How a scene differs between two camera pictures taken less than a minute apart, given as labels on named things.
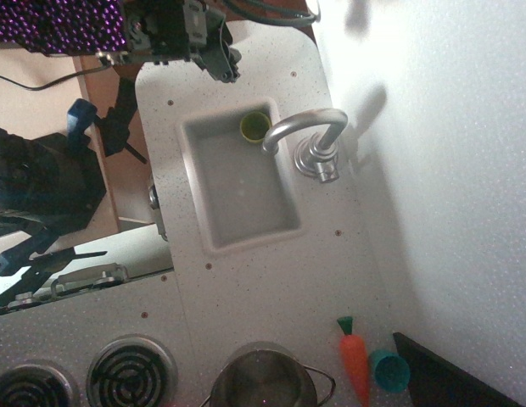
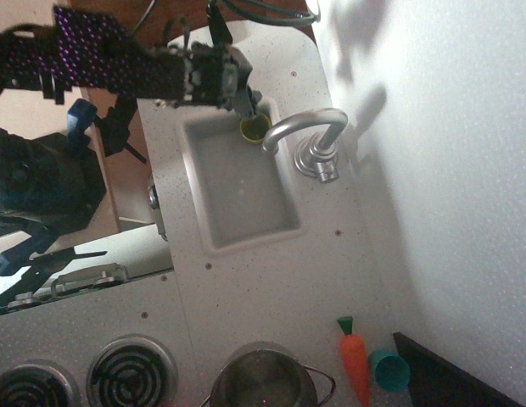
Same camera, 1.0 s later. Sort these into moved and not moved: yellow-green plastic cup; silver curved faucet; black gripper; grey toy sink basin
Moved: black gripper
Not moved: silver curved faucet; yellow-green plastic cup; grey toy sink basin
